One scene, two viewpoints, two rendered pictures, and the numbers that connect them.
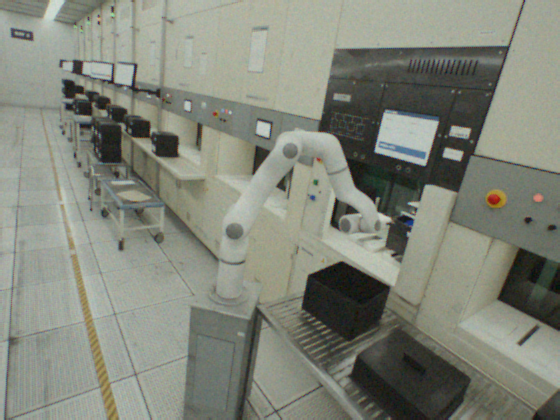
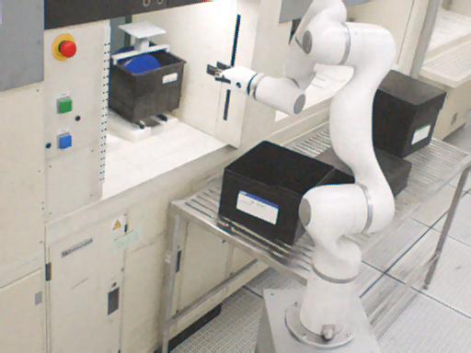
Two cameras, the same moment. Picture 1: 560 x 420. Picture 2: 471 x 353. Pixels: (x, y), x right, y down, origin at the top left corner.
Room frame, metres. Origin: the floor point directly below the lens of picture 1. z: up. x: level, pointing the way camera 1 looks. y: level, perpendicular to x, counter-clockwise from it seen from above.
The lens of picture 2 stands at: (1.93, 1.35, 1.92)
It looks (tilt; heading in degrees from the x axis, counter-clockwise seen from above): 28 degrees down; 247
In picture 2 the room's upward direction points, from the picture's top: 12 degrees clockwise
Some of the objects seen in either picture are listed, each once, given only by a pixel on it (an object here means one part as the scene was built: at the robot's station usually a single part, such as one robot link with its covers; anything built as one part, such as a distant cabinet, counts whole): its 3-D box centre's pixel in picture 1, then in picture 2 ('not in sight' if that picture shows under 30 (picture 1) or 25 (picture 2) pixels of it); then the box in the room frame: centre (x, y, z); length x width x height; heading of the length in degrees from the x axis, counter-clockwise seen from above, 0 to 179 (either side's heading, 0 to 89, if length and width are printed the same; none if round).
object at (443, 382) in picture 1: (410, 374); (361, 168); (0.89, -0.54, 0.83); 0.29 x 0.29 x 0.13; 41
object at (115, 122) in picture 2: (407, 259); (136, 118); (1.69, -0.78, 0.89); 0.22 x 0.21 x 0.04; 129
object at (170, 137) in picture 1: (164, 143); not in sight; (3.77, 1.46, 0.93); 0.30 x 0.28 x 0.26; 36
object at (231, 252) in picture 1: (236, 231); (332, 230); (1.32, 0.17, 1.07); 0.19 x 0.12 x 0.24; 5
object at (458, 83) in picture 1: (398, 232); (74, 95); (1.90, -0.77, 0.98); 0.95 x 0.88 x 1.95; 129
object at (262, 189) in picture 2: (345, 297); (277, 189); (1.28, -0.36, 0.85); 0.28 x 0.28 x 0.17; 47
